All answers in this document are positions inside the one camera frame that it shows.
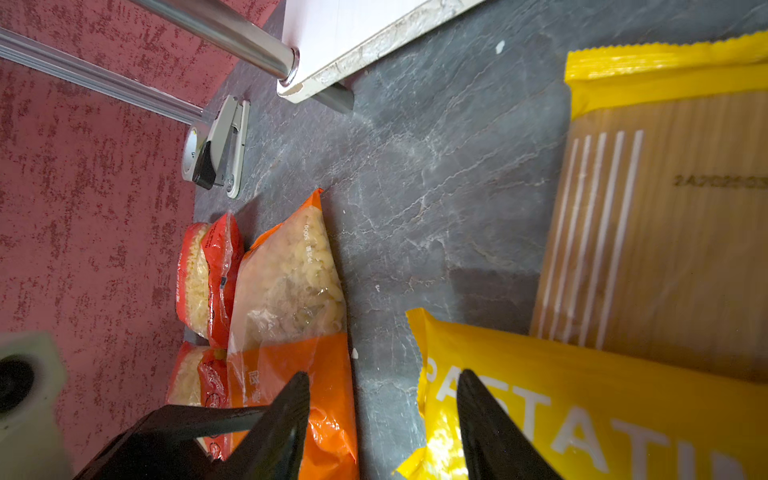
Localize red fusilli bag lower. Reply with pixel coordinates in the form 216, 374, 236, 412
166, 341, 232, 460

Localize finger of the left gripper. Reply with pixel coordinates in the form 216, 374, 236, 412
75, 405, 267, 479

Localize yellow spaghetti bag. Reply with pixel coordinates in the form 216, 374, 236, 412
530, 32, 767, 383

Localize red fusilli bag upper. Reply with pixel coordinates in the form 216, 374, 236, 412
176, 213, 244, 349

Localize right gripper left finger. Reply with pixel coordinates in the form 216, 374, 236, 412
207, 371, 310, 479

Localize white two-tier shelf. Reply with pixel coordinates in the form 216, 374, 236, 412
140, 0, 477, 112

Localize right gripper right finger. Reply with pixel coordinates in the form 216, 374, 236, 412
456, 369, 560, 480

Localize orange macaroni bag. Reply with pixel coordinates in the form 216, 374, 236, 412
227, 190, 360, 479

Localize black white stapler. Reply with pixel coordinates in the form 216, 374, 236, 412
181, 95, 251, 199

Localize red fusilli bag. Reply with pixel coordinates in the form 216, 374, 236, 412
176, 213, 244, 349
166, 341, 232, 460

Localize yellow spaghetti bag crosswise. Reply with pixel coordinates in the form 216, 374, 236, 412
399, 308, 767, 479

